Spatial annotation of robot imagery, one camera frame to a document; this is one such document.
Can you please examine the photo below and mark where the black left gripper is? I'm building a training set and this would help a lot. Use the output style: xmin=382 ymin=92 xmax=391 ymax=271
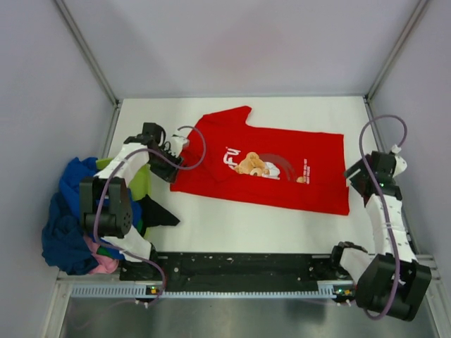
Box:
xmin=148 ymin=146 xmax=184 ymax=184

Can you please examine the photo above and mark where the red printed t shirt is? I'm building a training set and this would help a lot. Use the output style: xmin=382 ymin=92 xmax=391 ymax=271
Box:
xmin=171 ymin=106 xmax=350 ymax=215

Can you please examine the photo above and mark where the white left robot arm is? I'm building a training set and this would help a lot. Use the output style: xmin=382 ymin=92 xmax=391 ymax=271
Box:
xmin=79 ymin=123 xmax=183 ymax=280

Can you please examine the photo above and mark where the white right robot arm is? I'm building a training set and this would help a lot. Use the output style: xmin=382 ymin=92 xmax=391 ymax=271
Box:
xmin=328 ymin=151 xmax=432 ymax=321

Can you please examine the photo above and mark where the green plastic basket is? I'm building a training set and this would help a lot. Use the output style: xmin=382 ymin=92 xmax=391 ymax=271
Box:
xmin=96 ymin=158 xmax=153 ymax=244

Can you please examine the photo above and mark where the black t shirt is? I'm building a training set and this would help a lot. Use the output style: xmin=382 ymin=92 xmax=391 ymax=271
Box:
xmin=138 ymin=195 xmax=180 ymax=228

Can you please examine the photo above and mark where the green t shirt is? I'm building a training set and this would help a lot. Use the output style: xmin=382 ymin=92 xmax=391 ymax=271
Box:
xmin=97 ymin=246 xmax=111 ymax=257

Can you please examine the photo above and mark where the pink t shirt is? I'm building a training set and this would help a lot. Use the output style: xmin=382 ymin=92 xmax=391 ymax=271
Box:
xmin=83 ymin=235 xmax=119 ymax=275

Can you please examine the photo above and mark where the blue t shirt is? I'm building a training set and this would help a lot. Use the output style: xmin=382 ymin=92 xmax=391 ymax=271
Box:
xmin=42 ymin=157 xmax=123 ymax=275

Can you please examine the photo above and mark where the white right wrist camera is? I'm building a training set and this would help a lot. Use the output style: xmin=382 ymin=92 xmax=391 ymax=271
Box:
xmin=390 ymin=144 xmax=407 ymax=177

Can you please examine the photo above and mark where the white slotted cable duct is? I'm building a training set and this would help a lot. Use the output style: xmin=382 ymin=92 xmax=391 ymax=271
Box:
xmin=70 ymin=281 xmax=355 ymax=302

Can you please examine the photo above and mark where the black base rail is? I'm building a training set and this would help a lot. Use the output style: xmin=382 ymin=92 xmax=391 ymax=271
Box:
xmin=119 ymin=251 xmax=357 ymax=292

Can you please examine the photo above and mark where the aluminium frame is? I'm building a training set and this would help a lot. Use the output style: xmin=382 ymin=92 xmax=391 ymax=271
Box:
xmin=44 ymin=0 xmax=451 ymax=338

